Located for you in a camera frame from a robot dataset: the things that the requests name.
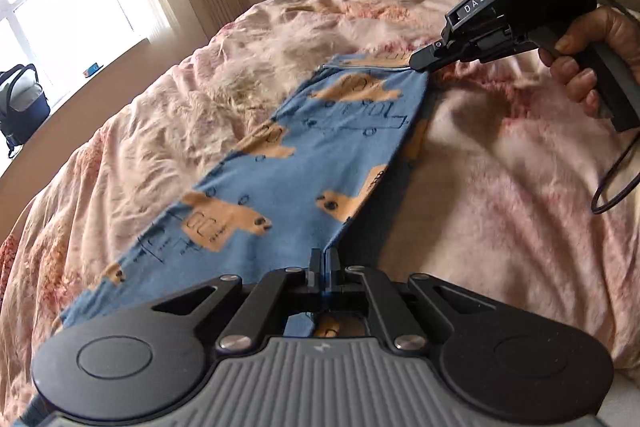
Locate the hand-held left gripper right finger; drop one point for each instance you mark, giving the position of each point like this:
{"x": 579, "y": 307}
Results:
{"x": 332, "y": 268}

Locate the beige window sill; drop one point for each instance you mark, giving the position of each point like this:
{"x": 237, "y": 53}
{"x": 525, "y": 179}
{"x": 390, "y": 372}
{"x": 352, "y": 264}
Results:
{"x": 100, "y": 92}

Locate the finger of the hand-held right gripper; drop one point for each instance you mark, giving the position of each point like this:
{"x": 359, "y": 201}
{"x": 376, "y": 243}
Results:
{"x": 425, "y": 57}

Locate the small blue red box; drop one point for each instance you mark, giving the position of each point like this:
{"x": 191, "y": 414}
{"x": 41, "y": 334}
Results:
{"x": 92, "y": 68}

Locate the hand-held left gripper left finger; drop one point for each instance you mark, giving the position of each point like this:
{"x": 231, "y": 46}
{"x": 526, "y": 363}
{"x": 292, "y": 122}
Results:
{"x": 315, "y": 268}

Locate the person's right hand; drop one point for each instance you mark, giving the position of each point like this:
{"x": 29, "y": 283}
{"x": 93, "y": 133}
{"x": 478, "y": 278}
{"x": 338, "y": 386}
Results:
{"x": 600, "y": 37}

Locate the blue bear print pants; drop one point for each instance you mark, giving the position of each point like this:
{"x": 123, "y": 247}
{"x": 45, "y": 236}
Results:
{"x": 280, "y": 187}

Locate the pink floral blanket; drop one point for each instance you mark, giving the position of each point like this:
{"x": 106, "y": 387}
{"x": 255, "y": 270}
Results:
{"x": 500, "y": 187}

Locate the dark blue grey backpack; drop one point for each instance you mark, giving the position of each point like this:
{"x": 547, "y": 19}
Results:
{"x": 22, "y": 104}

